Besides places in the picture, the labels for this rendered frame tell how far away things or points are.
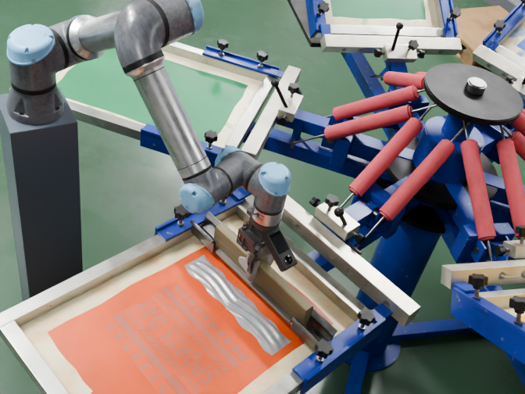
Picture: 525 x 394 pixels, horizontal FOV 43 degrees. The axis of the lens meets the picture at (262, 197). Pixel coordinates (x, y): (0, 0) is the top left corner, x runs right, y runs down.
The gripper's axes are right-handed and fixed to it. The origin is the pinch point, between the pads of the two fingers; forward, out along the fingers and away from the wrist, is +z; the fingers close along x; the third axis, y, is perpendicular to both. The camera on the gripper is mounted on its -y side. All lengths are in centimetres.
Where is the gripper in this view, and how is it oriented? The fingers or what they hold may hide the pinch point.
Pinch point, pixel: (258, 274)
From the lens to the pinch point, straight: 180.8
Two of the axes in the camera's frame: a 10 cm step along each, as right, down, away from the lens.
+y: -6.7, -5.8, 4.7
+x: -7.3, 3.8, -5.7
